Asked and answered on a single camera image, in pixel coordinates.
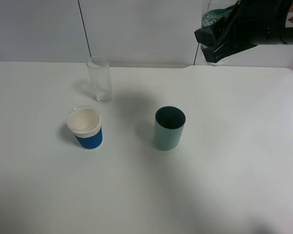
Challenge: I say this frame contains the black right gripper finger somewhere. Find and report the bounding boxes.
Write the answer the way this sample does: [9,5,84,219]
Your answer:
[194,17,226,45]
[200,42,244,63]

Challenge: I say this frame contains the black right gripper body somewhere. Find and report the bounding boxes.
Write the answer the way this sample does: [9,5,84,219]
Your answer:
[219,0,287,53]

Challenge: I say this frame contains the clear green-label water bottle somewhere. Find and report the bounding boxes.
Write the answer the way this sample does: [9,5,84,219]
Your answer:
[199,0,236,66]

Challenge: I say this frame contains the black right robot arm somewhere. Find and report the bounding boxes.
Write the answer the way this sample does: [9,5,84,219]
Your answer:
[194,0,293,63]

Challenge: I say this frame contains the teal plastic cup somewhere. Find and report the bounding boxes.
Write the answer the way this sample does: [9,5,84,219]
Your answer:
[154,106,186,151]

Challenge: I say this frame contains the blue white paper cup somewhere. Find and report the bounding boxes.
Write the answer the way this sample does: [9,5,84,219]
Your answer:
[66,106,103,150]

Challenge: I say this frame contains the tall clear glass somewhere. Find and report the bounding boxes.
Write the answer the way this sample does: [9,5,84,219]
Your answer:
[86,56,112,103]

